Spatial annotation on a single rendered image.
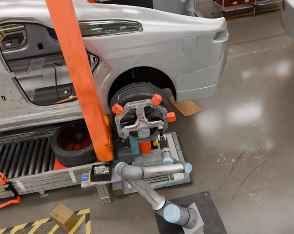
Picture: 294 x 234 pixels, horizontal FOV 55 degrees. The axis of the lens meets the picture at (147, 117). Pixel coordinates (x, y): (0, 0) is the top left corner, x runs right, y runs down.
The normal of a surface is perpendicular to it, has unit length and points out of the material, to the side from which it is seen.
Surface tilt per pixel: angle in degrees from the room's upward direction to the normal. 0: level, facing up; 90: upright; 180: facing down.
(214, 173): 0
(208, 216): 0
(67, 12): 90
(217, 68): 90
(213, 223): 0
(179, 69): 90
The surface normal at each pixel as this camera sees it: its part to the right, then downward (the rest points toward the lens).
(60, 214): -0.11, -0.76
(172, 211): -0.69, -0.38
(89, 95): 0.14, 0.63
